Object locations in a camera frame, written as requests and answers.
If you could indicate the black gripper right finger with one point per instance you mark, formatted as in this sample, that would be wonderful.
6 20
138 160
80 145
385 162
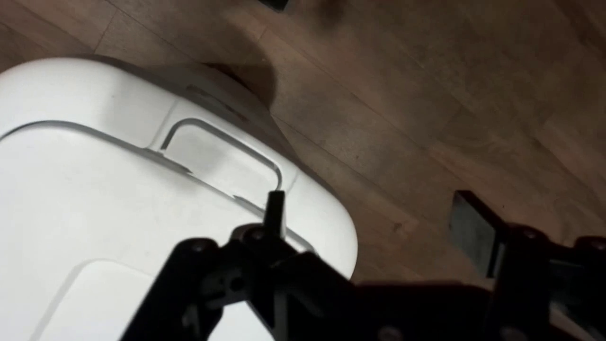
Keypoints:
523 272

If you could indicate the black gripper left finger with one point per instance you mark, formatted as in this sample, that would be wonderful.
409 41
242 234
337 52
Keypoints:
252 277

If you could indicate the white lidded trash bin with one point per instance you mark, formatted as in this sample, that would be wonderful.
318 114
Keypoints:
125 215

